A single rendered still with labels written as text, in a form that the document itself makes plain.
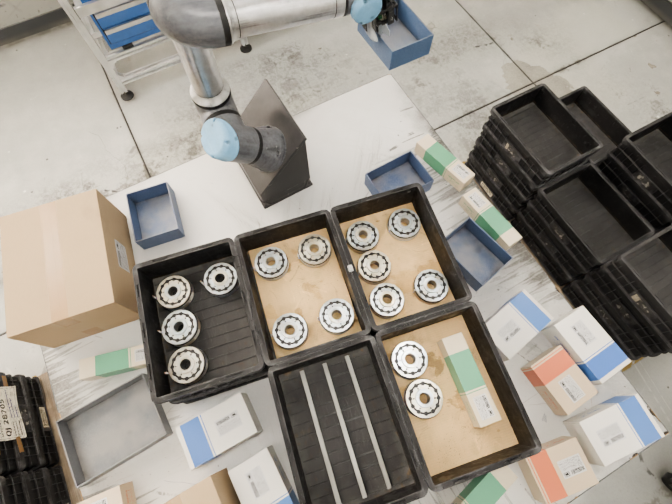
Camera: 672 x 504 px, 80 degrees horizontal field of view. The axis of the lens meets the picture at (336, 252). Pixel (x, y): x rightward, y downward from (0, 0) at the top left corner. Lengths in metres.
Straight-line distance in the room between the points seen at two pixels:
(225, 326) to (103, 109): 2.09
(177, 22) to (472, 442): 1.21
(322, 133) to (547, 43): 2.07
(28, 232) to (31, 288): 0.19
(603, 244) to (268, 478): 1.65
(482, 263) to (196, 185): 1.09
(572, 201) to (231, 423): 1.71
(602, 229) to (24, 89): 3.44
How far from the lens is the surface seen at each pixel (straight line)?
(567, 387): 1.42
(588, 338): 1.46
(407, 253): 1.30
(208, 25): 0.94
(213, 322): 1.28
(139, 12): 2.78
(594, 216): 2.17
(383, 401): 1.20
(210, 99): 1.29
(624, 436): 1.47
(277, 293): 1.26
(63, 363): 1.60
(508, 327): 1.36
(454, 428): 1.24
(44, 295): 1.45
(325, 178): 1.56
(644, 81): 3.44
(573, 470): 1.41
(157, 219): 1.62
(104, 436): 1.50
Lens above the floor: 2.03
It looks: 69 degrees down
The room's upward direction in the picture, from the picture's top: 1 degrees counter-clockwise
